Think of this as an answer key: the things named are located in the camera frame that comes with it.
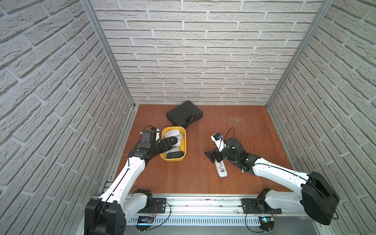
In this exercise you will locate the left controller board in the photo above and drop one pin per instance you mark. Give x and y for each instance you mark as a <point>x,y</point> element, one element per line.
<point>144,223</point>

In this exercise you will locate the aluminium corner post right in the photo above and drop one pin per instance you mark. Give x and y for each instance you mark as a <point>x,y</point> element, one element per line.
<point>322,12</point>

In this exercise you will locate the right controller board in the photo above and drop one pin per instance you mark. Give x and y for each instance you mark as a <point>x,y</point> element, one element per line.
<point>266,224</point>

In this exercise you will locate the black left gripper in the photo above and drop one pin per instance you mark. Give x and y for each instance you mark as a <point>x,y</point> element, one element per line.
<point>161,145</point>

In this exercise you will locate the silver mouse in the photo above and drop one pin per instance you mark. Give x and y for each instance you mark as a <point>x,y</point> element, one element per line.
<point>180,136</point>

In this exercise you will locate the black plastic tool case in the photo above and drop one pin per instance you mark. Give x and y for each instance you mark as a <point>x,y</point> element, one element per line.
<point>184,114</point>

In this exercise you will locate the controller board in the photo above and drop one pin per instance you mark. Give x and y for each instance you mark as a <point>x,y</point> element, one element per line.
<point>144,223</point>
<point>266,224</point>

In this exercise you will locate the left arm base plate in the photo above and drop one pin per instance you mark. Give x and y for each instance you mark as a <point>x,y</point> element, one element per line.
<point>157,205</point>

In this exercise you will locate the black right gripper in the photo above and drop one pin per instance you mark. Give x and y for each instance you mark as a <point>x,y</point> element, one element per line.
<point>216,152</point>

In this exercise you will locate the yellow plastic storage box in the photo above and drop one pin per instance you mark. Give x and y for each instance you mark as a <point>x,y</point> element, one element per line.
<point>181,143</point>

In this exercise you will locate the aluminium corner post left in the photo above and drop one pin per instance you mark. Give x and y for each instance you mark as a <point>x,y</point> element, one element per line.
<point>90,11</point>

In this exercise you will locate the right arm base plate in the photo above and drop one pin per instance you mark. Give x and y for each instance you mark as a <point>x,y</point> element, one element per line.
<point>256,205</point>

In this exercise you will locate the aluminium corner post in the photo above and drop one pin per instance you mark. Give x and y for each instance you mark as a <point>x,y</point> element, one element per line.
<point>90,11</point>
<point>322,12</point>

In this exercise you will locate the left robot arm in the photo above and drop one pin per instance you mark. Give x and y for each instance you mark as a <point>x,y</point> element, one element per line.
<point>109,214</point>

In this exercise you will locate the aluminium front rail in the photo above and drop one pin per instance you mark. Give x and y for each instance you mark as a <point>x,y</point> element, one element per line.
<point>209,205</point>

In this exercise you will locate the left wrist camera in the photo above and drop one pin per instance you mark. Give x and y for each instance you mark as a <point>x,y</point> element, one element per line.
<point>149,138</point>

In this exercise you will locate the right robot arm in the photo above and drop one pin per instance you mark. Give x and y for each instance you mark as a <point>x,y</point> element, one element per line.
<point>310,192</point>

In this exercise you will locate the black mouse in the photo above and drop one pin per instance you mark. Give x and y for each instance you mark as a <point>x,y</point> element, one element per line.
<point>175,155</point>

